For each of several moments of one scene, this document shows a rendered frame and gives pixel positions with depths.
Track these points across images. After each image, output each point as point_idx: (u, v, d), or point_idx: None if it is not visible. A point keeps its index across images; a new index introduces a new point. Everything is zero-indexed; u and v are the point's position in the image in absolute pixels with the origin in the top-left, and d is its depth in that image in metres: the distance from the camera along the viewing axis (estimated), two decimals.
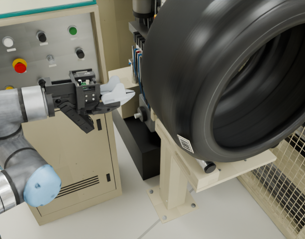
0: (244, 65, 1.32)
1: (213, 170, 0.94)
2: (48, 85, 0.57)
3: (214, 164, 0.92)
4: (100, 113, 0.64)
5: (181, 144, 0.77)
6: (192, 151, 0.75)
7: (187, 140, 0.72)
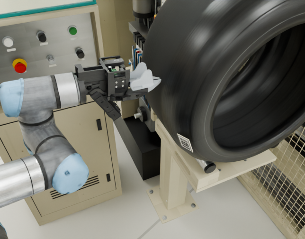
0: (244, 65, 1.32)
1: (211, 171, 0.94)
2: (81, 71, 0.59)
3: (215, 165, 0.93)
4: (129, 99, 0.65)
5: (181, 143, 0.76)
6: (192, 150, 0.75)
7: (186, 138, 0.71)
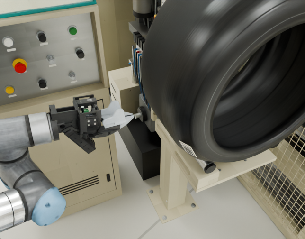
0: (244, 65, 1.32)
1: (207, 171, 0.93)
2: (53, 113, 0.62)
3: (211, 171, 0.95)
4: (101, 136, 0.69)
5: (184, 149, 0.79)
6: (195, 155, 0.77)
7: (188, 145, 0.74)
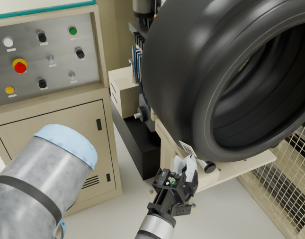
0: (244, 65, 1.32)
1: (207, 171, 0.93)
2: (160, 207, 0.62)
3: (211, 171, 0.95)
4: (195, 190, 0.70)
5: (184, 149, 0.79)
6: (195, 155, 0.77)
7: (188, 145, 0.74)
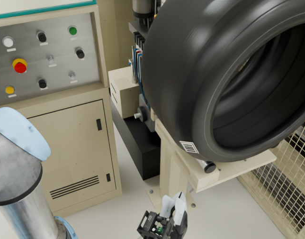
0: (244, 65, 1.32)
1: (207, 171, 0.93)
2: None
3: (211, 171, 0.95)
4: (184, 234, 0.66)
5: (185, 149, 0.79)
6: (198, 151, 0.78)
7: (190, 142, 0.74)
